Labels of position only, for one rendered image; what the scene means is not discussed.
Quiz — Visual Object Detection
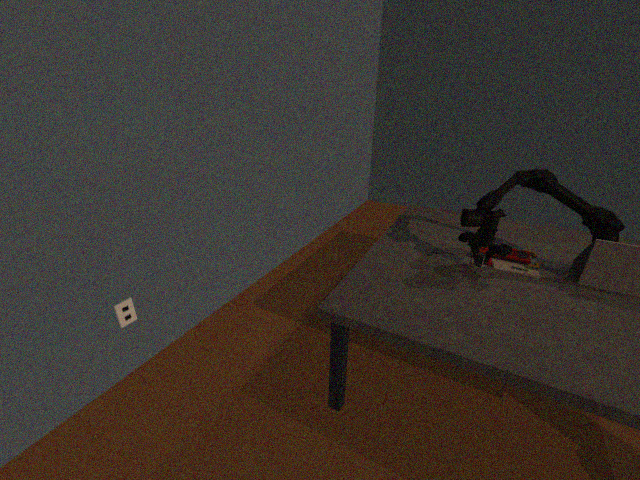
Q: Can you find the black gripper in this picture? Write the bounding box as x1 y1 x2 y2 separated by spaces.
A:
459 226 513 265

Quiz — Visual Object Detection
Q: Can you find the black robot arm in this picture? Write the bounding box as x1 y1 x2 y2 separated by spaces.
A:
461 169 625 249

